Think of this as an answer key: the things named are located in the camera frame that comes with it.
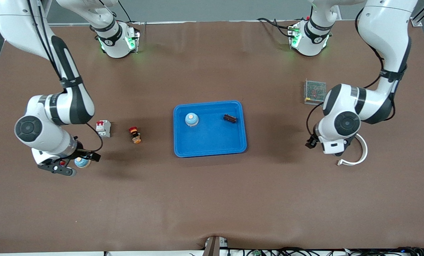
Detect blue plastic tray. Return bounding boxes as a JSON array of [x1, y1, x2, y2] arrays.
[[173, 100, 248, 158]]

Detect white circuit breaker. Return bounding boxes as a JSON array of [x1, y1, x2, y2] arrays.
[[95, 120, 112, 138]]

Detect metal mesh power supply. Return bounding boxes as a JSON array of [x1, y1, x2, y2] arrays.
[[303, 79, 328, 106]]

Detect white curved plastic piece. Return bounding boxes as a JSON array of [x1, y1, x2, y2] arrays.
[[336, 133, 369, 166]]

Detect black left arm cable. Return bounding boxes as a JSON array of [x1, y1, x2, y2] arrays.
[[306, 9, 385, 139]]

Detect red orange emergency stop switch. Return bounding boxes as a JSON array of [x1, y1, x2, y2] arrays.
[[128, 126, 142, 144]]

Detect black left base cables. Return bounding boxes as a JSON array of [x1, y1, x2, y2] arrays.
[[257, 16, 307, 39]]

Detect metal table clamp bracket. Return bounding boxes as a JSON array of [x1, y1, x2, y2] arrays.
[[202, 236, 228, 256]]

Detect black right base cable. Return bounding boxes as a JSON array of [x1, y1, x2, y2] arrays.
[[118, 0, 138, 23]]

